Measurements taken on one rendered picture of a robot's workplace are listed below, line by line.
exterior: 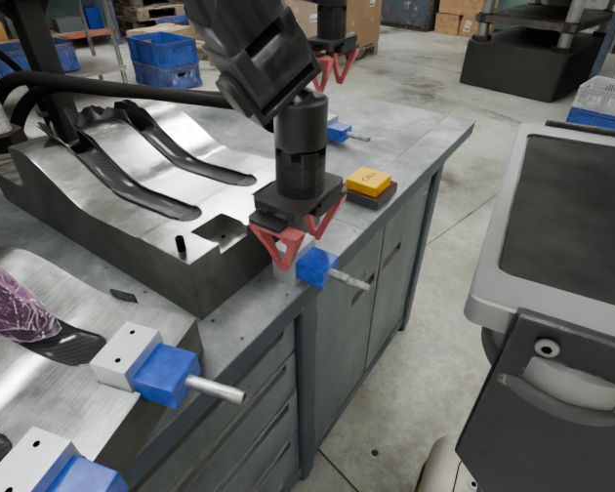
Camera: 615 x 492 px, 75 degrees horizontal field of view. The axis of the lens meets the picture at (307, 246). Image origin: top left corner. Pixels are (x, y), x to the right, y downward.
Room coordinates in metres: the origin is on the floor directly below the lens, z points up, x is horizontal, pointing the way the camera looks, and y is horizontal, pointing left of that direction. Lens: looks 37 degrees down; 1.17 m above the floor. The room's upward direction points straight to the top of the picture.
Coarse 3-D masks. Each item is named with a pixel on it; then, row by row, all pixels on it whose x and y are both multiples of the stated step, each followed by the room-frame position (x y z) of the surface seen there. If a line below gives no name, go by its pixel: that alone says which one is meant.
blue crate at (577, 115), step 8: (576, 112) 2.86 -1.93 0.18; (584, 112) 2.82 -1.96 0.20; (592, 112) 2.80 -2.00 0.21; (600, 112) 2.76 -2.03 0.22; (568, 120) 2.89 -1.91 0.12; (576, 120) 2.85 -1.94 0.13; (584, 120) 2.82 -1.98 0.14; (592, 120) 2.78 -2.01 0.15; (600, 120) 2.75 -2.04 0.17; (608, 120) 2.72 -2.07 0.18
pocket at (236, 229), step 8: (216, 216) 0.43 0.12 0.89; (224, 216) 0.43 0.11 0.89; (208, 224) 0.42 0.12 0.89; (216, 224) 0.43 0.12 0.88; (224, 224) 0.44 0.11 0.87; (232, 224) 0.43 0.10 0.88; (240, 224) 0.42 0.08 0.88; (192, 232) 0.40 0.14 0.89; (200, 232) 0.41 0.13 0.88; (208, 232) 0.41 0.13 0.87; (216, 232) 0.42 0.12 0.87; (224, 232) 0.43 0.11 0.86; (232, 232) 0.43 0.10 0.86; (240, 232) 0.42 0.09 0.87; (208, 240) 0.41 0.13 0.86; (216, 240) 0.41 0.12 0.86; (224, 240) 0.41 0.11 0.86; (232, 240) 0.41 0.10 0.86; (224, 248) 0.38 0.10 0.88
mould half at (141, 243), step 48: (48, 144) 0.55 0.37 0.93; (144, 144) 0.60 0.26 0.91; (192, 144) 0.64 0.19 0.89; (48, 192) 0.50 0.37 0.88; (96, 192) 0.49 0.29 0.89; (192, 192) 0.49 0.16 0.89; (240, 192) 0.49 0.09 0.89; (96, 240) 0.45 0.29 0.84; (144, 240) 0.38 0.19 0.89; (192, 240) 0.38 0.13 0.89; (240, 240) 0.40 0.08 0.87; (192, 288) 0.33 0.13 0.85; (240, 288) 0.39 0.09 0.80
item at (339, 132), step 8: (328, 120) 0.87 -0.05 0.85; (336, 120) 0.89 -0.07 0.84; (328, 128) 0.86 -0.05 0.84; (336, 128) 0.85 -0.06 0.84; (344, 128) 0.85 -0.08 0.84; (328, 136) 0.86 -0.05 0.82; (336, 136) 0.85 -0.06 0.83; (344, 136) 0.84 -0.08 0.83; (352, 136) 0.84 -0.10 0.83; (360, 136) 0.83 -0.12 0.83
